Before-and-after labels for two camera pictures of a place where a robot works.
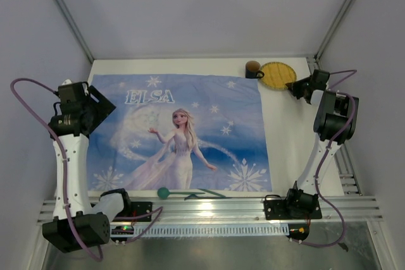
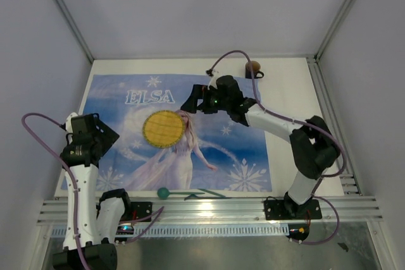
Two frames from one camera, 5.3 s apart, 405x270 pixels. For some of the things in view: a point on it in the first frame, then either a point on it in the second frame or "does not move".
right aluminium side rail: (342, 159) does not move
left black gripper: (104, 107) → (108, 135)
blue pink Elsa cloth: (186, 132) does not move
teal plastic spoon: (163, 193) does not move
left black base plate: (137, 208) does not move
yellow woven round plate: (277, 74) → (163, 129)
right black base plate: (283, 209) does not move
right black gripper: (293, 86) → (200, 91)
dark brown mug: (252, 69) does not move
